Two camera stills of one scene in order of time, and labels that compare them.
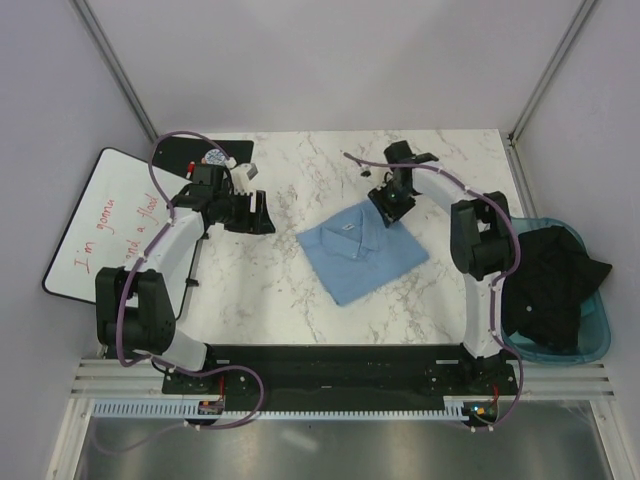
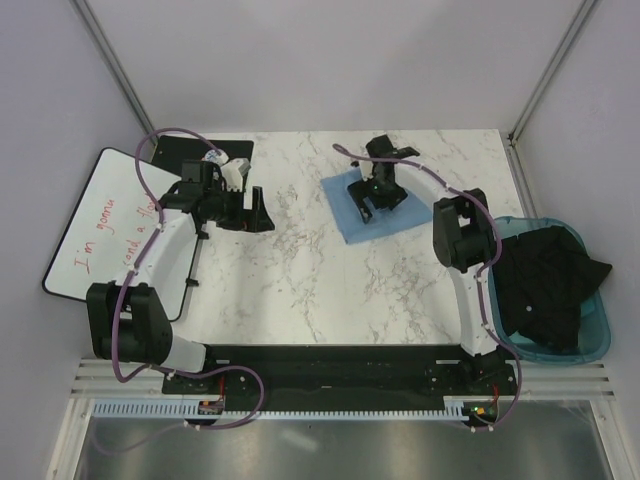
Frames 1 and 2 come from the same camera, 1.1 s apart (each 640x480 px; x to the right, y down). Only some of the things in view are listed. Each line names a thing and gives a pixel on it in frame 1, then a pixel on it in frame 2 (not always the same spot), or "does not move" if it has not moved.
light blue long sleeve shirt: (356, 253) -> (407, 214)
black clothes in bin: (542, 295) does not move
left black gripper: (257, 222) does not move
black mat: (174, 153) does not move
